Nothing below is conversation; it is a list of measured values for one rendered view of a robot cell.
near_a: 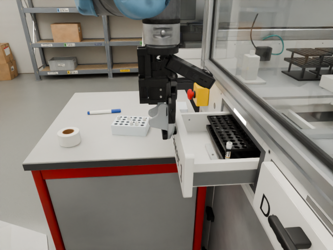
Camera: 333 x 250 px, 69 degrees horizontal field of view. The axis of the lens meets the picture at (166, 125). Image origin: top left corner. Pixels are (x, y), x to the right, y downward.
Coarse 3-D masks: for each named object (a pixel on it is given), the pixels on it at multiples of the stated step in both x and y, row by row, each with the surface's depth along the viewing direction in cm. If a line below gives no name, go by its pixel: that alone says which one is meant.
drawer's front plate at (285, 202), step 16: (272, 176) 41; (256, 192) 47; (272, 192) 41; (288, 192) 37; (256, 208) 48; (272, 208) 41; (288, 208) 36; (304, 208) 34; (288, 224) 37; (304, 224) 33; (320, 224) 32; (272, 240) 42; (320, 240) 30
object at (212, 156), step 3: (207, 144) 64; (210, 144) 64; (207, 147) 63; (210, 147) 63; (207, 150) 63; (210, 150) 62; (213, 150) 62; (210, 153) 61; (213, 153) 61; (210, 156) 60; (213, 156) 59; (210, 159) 60; (213, 159) 58; (216, 159) 58
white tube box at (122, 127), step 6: (114, 120) 89; (120, 120) 89; (126, 120) 89; (132, 120) 89; (138, 120) 90; (114, 126) 85; (120, 126) 85; (126, 126) 85; (132, 126) 85; (138, 126) 84; (144, 126) 84; (114, 132) 86; (120, 132) 86; (126, 132) 86; (132, 132) 86; (138, 132) 85; (144, 132) 85
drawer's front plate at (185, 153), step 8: (176, 104) 68; (176, 112) 63; (176, 120) 59; (176, 128) 58; (184, 128) 55; (176, 136) 59; (184, 136) 52; (176, 144) 60; (184, 144) 49; (184, 152) 47; (192, 152) 47; (176, 160) 61; (184, 160) 47; (192, 160) 46; (184, 168) 47; (192, 168) 47; (184, 176) 48; (192, 176) 48; (184, 184) 49; (192, 184) 49; (184, 192) 50
